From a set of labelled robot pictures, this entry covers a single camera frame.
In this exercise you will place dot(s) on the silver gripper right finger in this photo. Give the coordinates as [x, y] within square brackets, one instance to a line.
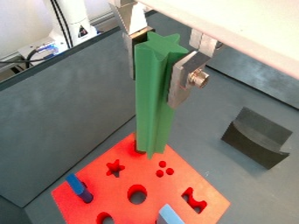
[187, 70]

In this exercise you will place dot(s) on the green star prism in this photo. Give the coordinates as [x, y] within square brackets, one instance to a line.
[155, 57]

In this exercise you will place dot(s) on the red shape sorting board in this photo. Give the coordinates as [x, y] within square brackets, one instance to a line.
[133, 185]

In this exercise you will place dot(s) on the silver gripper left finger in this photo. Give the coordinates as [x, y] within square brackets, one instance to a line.
[130, 15]

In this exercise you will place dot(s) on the dark blue cylinder peg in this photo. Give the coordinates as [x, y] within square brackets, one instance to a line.
[79, 188]

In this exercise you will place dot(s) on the black curved holder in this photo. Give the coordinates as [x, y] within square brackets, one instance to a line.
[258, 138]

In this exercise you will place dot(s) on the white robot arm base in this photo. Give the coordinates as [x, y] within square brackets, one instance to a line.
[71, 28]

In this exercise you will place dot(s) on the light blue block peg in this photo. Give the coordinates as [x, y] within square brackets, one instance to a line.
[167, 216]

